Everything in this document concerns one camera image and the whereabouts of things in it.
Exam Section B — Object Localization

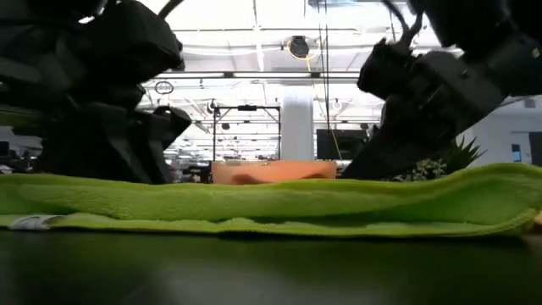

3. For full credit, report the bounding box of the green microfiber towel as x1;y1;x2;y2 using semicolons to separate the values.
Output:
0;163;542;238

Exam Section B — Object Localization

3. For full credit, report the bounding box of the orange translucent plastic bin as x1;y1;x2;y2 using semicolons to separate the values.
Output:
210;159;339;186

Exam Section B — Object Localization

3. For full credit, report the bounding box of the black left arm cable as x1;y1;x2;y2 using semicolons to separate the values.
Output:
158;0;185;20

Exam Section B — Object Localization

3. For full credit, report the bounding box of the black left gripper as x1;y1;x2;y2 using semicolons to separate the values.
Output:
0;82;173;185

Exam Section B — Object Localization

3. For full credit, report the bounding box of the green artificial succulent plant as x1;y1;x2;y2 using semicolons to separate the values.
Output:
391;136;487;183

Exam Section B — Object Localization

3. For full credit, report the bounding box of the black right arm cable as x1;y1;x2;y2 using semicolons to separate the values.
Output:
380;0;424;48

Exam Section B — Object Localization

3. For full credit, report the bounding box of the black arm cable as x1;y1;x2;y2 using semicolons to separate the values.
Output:
158;0;185;20
380;0;424;48

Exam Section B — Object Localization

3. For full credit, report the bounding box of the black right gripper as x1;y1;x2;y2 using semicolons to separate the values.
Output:
340;42;505;179

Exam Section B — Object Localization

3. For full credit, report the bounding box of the black camera stand frame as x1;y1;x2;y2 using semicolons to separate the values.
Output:
211;104;281;162

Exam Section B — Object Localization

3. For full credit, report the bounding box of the black ceiling cord reel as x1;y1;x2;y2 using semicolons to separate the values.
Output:
289;35;311;59

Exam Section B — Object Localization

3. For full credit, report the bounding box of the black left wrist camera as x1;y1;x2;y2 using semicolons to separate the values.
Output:
143;104;194;150

